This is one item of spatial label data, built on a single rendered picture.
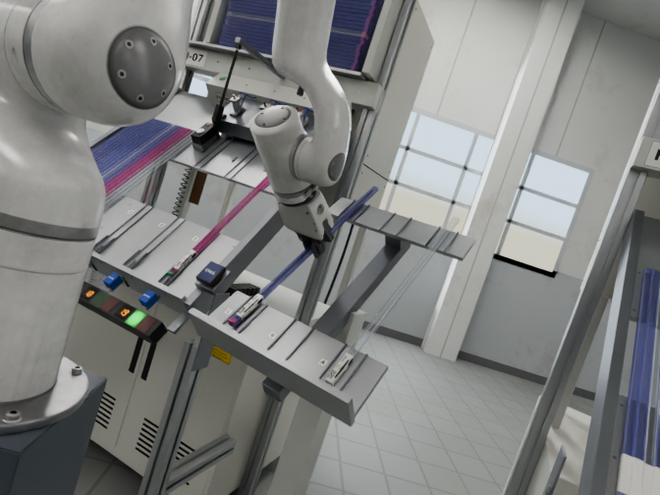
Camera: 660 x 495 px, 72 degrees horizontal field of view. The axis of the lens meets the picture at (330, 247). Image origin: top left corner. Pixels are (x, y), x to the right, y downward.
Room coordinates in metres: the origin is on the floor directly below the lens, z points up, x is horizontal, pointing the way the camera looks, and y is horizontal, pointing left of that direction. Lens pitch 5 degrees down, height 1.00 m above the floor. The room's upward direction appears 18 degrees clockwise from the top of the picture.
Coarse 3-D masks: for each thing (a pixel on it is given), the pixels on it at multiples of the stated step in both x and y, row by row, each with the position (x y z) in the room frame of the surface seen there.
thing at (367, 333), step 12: (444, 228) 0.98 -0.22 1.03; (444, 240) 0.96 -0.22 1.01; (432, 252) 0.92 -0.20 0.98; (420, 264) 0.89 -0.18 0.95; (408, 276) 0.87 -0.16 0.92; (408, 288) 0.85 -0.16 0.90; (396, 300) 0.82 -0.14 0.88; (384, 312) 0.80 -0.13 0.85; (372, 324) 0.78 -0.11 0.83; (360, 336) 0.76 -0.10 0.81; (360, 348) 0.74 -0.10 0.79
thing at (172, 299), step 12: (96, 252) 1.02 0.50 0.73; (96, 264) 1.04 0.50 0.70; (108, 264) 1.00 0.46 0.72; (120, 264) 0.99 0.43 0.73; (132, 276) 0.97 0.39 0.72; (144, 276) 0.96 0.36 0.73; (132, 288) 1.02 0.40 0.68; (144, 288) 0.98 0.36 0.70; (156, 288) 0.94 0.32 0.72; (168, 288) 0.93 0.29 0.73; (168, 300) 0.95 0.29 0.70; (180, 300) 0.92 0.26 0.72; (180, 312) 0.97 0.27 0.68
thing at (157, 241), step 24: (120, 216) 1.15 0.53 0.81; (144, 216) 1.14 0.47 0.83; (168, 216) 1.14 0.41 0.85; (96, 240) 1.09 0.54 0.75; (120, 240) 1.08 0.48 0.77; (144, 240) 1.08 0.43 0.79; (168, 240) 1.07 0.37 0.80; (192, 240) 1.07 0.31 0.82; (216, 240) 1.07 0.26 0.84; (144, 264) 1.02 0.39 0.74; (168, 264) 1.01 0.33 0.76; (192, 264) 1.01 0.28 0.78; (192, 288) 0.96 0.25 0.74
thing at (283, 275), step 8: (368, 192) 1.11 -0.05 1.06; (360, 200) 1.08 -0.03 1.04; (352, 208) 1.06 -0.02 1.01; (344, 216) 1.04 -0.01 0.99; (336, 224) 1.01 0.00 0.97; (304, 256) 0.93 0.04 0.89; (296, 264) 0.91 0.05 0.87; (280, 272) 0.90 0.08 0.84; (288, 272) 0.90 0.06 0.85; (272, 280) 0.88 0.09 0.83; (280, 280) 0.88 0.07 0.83; (264, 288) 0.86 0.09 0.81; (272, 288) 0.87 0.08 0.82; (264, 296) 0.85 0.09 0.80; (240, 320) 0.81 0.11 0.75
